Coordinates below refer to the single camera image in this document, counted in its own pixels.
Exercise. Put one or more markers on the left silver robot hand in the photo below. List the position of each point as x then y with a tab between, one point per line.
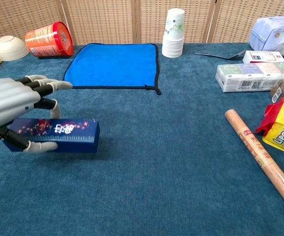
7	100

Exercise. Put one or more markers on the blue and white notebook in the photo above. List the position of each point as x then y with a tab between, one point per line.
78	137

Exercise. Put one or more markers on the beige bowl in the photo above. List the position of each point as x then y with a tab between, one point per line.
10	49

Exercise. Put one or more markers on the orange tub red lid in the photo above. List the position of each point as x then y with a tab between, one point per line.
46	40

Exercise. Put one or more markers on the blue cloth black trim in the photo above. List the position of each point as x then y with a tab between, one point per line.
112	66

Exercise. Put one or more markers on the wicker folding screen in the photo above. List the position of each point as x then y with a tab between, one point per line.
102	22

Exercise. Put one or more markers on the white paper cup stack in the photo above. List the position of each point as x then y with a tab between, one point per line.
173	37

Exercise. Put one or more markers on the teal table cover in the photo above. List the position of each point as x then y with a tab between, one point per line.
169	184

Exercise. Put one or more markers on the metal spoon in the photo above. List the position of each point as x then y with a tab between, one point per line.
235	57

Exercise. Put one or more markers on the pastel pocket tissue multipack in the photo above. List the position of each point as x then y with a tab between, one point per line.
245	76

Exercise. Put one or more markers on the small white red box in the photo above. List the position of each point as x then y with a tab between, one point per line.
262	57

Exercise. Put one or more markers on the brown foil roll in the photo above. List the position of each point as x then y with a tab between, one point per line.
260	157

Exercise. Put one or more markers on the pale blue tissue pack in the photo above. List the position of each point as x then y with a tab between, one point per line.
272	34

